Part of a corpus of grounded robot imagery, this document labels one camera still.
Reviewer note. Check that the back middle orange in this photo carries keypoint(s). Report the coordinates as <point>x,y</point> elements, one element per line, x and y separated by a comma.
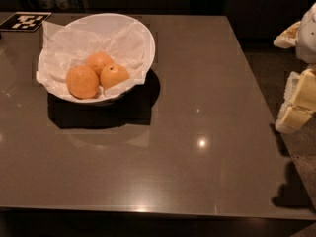
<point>98,61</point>

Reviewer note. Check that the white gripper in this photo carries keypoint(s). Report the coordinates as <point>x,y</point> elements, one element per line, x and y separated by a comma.
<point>307,37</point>

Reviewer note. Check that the white bowl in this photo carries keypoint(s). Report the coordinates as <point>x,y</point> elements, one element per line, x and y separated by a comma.
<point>98,23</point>

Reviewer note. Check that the black white fiducial marker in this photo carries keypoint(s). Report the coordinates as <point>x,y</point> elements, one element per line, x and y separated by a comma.
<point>24,21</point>

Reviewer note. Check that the orange with stem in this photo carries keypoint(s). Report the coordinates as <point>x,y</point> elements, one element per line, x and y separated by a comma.
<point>112,75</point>

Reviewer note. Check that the white paper liner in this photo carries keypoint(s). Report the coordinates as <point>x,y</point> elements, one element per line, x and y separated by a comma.
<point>72,46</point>

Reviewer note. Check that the front left orange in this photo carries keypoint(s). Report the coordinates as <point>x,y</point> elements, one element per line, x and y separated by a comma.
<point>82,82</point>

